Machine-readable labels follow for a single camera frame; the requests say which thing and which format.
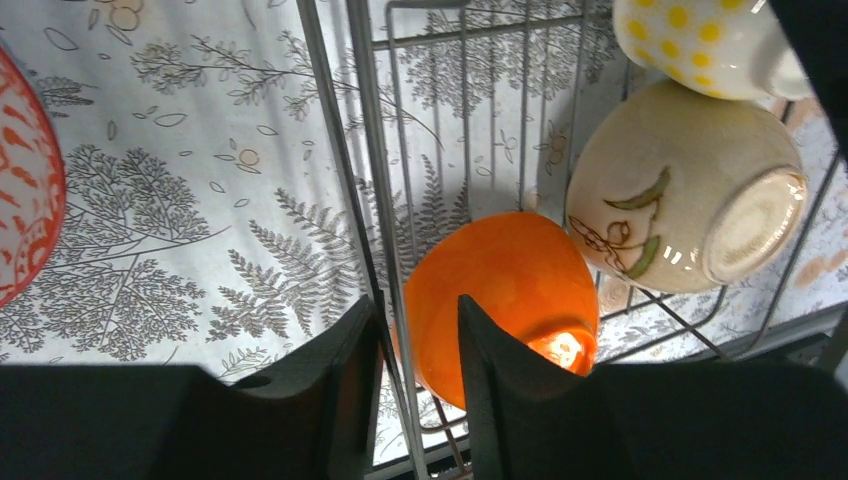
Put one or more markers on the yellow dotted white bowl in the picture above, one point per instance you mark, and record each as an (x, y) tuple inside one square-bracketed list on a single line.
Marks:
[(727, 49)]

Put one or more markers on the black wire dish rack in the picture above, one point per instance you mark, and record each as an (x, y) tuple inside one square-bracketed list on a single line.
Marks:
[(440, 112)]

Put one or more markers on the floral patterned table mat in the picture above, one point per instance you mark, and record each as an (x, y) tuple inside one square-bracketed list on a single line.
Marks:
[(205, 223)]

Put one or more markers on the beige bowl with leaf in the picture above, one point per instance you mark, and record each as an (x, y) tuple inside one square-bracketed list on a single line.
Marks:
[(679, 192)]

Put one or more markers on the orange glossy bowl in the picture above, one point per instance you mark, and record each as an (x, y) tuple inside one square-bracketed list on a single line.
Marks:
[(526, 274)]

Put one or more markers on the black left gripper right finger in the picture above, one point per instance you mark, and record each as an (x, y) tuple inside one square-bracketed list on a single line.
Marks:
[(531, 419)]

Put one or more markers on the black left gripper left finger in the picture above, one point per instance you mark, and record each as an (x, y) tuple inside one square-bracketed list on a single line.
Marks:
[(308, 415)]

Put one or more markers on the blue zigzag orange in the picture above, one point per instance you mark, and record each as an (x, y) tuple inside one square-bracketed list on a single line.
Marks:
[(33, 189)]

